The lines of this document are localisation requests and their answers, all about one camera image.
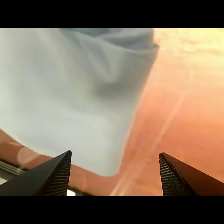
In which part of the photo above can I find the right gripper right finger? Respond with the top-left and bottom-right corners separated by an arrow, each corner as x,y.
158,152 -> 224,197

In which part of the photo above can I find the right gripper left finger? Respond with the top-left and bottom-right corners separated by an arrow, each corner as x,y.
0,149 -> 73,197

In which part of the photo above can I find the pale grey garment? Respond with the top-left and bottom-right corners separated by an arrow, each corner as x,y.
0,27 -> 160,178

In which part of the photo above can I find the silver frame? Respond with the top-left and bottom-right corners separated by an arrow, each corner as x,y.
0,159 -> 28,186

